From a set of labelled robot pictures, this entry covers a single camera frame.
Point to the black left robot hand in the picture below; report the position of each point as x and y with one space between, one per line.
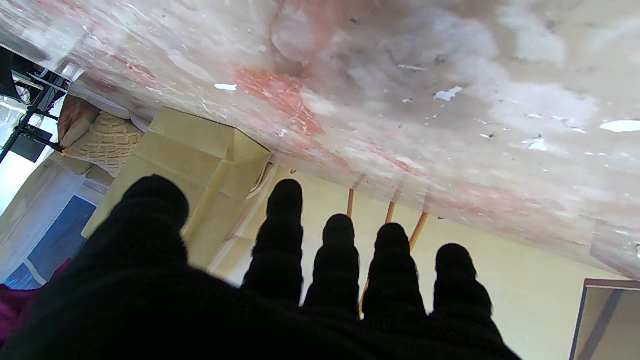
150 300

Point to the maroon shorts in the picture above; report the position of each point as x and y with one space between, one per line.
15 305

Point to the kraft paper bag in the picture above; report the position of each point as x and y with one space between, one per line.
195 160

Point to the white framed window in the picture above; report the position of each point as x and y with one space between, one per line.
55 240

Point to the sheer beige curtain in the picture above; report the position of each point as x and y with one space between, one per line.
35 200

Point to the knitted beige pillow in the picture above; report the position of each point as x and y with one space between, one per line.
107 145

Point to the smooth beige cushion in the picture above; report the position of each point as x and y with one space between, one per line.
75 120

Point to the black equipment stand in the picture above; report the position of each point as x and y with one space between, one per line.
30 115

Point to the dark framed mirror panel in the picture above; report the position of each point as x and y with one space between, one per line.
607 320

